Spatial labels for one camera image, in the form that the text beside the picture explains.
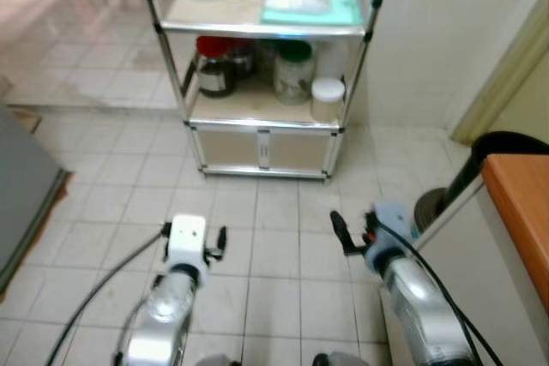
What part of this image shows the teal flat tray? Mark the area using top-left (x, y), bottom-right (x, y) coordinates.
top-left (259, 0), bottom-right (364, 27)

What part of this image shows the red lid dark jar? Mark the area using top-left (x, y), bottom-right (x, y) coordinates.
top-left (195, 35), bottom-right (240, 99)

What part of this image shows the grey-blue right wrist camera mount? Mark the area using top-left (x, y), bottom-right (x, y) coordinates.
top-left (364, 203), bottom-right (419, 274)

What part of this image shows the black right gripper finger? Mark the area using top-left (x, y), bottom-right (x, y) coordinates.
top-left (331, 211), bottom-right (362, 256)

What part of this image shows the black bin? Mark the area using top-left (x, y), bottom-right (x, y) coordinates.
top-left (444, 129), bottom-right (549, 214)

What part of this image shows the grey round bucket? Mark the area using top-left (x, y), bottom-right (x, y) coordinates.
top-left (413, 187), bottom-right (449, 231)

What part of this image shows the white kitchen base cabinet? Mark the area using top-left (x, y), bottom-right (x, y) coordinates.
top-left (381, 153), bottom-right (549, 366)

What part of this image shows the green lid glass jar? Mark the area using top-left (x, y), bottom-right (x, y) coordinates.
top-left (273, 40), bottom-right (316, 107)

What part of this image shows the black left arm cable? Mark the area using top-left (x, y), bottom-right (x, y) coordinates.
top-left (45, 222), bottom-right (171, 366)

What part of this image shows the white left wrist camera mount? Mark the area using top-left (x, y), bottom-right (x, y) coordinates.
top-left (165, 215), bottom-right (210, 278)

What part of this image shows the grey appliance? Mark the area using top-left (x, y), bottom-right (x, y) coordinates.
top-left (0, 104), bottom-right (70, 291)

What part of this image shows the metal shelf cart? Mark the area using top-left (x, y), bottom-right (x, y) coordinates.
top-left (141, 0), bottom-right (384, 183)

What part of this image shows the dark glass jar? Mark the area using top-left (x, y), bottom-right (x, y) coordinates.
top-left (230, 40), bottom-right (259, 76)

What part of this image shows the white lid small jar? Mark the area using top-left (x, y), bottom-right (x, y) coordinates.
top-left (310, 77), bottom-right (347, 124)

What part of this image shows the white tall container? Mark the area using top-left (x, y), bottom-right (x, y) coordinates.
top-left (314, 40), bottom-right (349, 81)

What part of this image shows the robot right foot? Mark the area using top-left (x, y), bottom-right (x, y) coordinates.
top-left (312, 351), bottom-right (372, 366)

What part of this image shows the pale yellow door frame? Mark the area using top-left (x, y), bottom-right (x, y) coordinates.
top-left (449, 0), bottom-right (549, 147)

